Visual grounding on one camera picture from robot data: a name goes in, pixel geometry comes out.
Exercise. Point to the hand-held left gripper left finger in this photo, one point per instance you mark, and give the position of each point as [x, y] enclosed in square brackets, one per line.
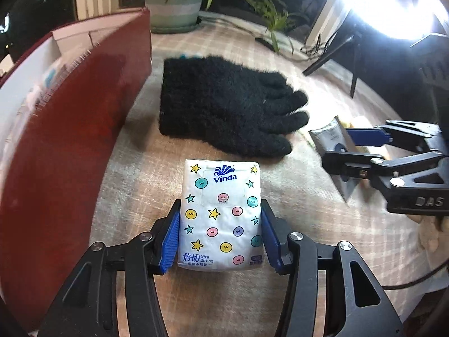
[170, 242]

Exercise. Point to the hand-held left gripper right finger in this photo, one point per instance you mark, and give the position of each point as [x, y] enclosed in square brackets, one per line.
[270, 238]

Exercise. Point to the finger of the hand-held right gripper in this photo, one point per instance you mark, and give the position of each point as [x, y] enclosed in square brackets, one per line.
[347, 165]
[368, 136]

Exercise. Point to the plastic packet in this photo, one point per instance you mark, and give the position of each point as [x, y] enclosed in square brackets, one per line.
[328, 137]

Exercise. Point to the white dotted pocket tissue pack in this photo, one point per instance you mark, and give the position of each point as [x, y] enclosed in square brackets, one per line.
[219, 217]

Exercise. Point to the red cardboard box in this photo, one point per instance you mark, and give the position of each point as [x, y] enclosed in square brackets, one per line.
[63, 147]

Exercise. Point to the black knit glove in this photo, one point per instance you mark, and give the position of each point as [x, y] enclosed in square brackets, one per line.
[217, 101]

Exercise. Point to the person's right hand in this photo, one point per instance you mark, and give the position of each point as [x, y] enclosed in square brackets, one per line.
[438, 224]

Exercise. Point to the black tripod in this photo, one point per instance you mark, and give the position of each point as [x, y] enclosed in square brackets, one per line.
[354, 70]

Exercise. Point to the small green plantlet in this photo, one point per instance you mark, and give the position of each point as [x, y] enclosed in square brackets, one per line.
[275, 24]

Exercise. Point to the white blue plastic pack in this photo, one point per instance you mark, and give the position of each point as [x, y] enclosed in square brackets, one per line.
[47, 75]

